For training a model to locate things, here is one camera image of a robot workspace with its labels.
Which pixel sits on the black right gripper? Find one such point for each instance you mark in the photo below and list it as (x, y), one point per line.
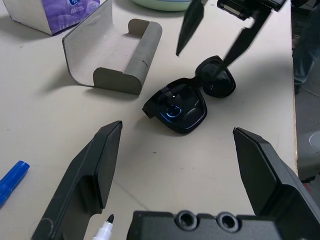
(250, 7)

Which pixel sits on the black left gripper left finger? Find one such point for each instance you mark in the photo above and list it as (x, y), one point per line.
(82, 180)

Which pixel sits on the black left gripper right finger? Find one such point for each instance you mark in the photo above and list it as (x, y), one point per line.
(272, 180)

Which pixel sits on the white marker black tip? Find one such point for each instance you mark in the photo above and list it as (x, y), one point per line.
(103, 228)

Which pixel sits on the white marker with blue cap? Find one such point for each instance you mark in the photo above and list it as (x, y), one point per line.
(11, 180)

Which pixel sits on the black sunglasses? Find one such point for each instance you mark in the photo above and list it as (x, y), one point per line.
(185, 110)

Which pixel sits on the grey glasses case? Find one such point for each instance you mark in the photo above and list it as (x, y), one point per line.
(100, 50)

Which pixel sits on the light blue plate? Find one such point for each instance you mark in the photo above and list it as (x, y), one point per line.
(160, 4)

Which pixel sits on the bystander leg blue jeans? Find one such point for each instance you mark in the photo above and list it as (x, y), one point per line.
(303, 67)

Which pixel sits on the purple tissue pack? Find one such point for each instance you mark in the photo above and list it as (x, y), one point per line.
(57, 15)

